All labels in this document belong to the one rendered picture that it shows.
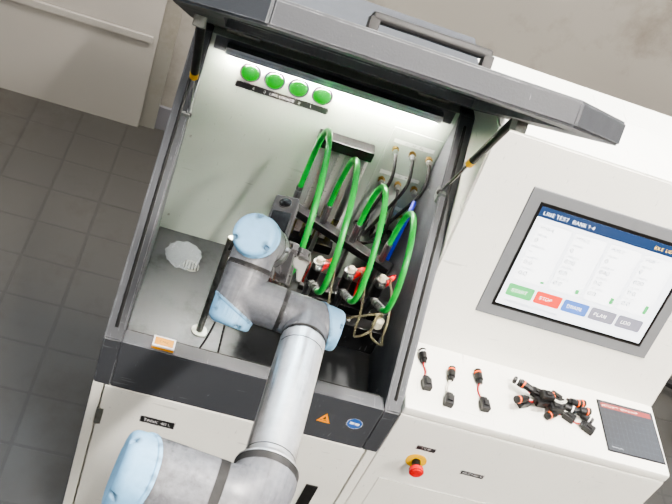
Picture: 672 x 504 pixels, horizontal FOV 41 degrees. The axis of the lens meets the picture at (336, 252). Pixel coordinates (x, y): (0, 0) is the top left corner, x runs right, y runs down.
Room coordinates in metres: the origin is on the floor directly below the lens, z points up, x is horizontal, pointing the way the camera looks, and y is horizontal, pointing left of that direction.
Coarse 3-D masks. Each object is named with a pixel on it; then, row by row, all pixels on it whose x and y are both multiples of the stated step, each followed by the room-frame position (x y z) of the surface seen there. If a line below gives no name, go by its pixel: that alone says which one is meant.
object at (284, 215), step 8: (280, 200) 1.34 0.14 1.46; (288, 200) 1.35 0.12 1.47; (296, 200) 1.36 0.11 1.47; (272, 208) 1.32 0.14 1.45; (280, 208) 1.33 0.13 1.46; (288, 208) 1.33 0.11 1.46; (296, 208) 1.34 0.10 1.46; (272, 216) 1.30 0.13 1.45; (280, 216) 1.31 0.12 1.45; (288, 216) 1.31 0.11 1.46; (280, 224) 1.29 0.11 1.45; (288, 224) 1.30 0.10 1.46; (288, 232) 1.28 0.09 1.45
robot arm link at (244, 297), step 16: (224, 272) 1.10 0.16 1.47; (240, 272) 1.09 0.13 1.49; (256, 272) 1.10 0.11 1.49; (224, 288) 1.07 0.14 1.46; (240, 288) 1.07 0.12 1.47; (256, 288) 1.08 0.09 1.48; (272, 288) 1.10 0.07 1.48; (224, 304) 1.05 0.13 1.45; (240, 304) 1.06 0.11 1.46; (256, 304) 1.06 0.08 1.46; (272, 304) 1.07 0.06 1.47; (224, 320) 1.03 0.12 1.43; (240, 320) 1.04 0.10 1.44; (256, 320) 1.06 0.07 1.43; (272, 320) 1.06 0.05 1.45
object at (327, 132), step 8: (328, 128) 1.72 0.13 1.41; (320, 136) 1.77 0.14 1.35; (328, 136) 1.67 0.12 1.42; (320, 144) 1.79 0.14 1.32; (328, 144) 1.64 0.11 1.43; (312, 152) 1.80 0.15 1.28; (328, 152) 1.62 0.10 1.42; (312, 160) 1.81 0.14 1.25; (328, 160) 1.60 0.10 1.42; (304, 176) 1.81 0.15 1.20; (320, 176) 1.56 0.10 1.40; (320, 184) 1.54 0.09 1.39; (320, 192) 1.53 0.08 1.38; (312, 208) 1.50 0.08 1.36; (312, 216) 1.49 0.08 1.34; (312, 224) 1.48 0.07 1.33; (304, 232) 1.47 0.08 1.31; (304, 240) 1.46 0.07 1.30; (304, 248) 1.46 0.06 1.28
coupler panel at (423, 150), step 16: (400, 128) 1.94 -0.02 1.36; (400, 144) 1.94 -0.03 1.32; (416, 144) 1.95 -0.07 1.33; (432, 144) 1.96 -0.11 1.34; (384, 160) 1.94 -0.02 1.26; (400, 160) 1.95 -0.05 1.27; (416, 160) 1.95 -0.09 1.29; (432, 160) 1.95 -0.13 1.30; (384, 176) 1.94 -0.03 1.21; (400, 176) 1.95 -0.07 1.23; (416, 176) 1.96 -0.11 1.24; (368, 192) 1.94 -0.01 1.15; (416, 192) 1.94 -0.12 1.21; (400, 208) 1.96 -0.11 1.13
